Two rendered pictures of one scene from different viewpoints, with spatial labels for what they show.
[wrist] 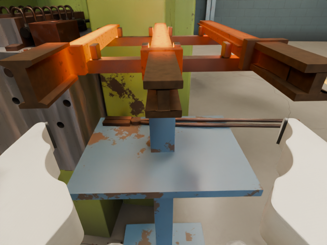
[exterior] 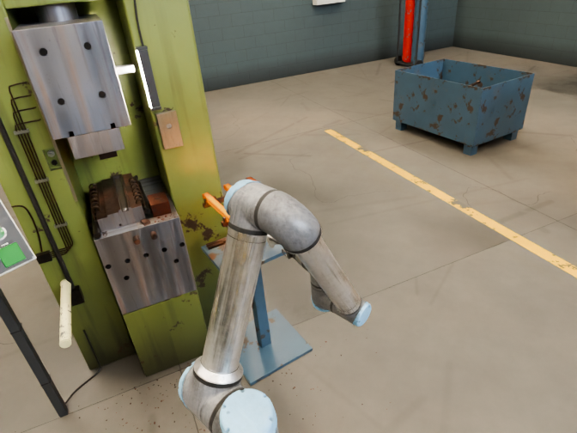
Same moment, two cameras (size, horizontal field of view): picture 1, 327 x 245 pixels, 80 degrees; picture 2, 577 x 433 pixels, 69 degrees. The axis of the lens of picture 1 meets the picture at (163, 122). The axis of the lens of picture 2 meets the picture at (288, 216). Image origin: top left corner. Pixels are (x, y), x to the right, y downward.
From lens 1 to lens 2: 1.62 m
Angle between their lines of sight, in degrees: 25
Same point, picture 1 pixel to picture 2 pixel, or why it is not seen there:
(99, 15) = (177, 183)
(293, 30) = (288, 61)
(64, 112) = (179, 251)
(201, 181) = (276, 251)
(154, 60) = not seen: hidden behind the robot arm
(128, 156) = not seen: hidden behind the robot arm
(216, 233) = (289, 310)
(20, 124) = (145, 271)
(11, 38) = (137, 216)
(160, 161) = not seen: hidden behind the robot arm
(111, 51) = (185, 202)
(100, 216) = (203, 330)
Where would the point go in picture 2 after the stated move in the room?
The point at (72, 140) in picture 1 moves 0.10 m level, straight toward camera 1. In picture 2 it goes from (184, 269) to (199, 273)
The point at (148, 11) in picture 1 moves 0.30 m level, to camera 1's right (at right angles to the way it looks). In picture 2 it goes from (208, 173) to (259, 158)
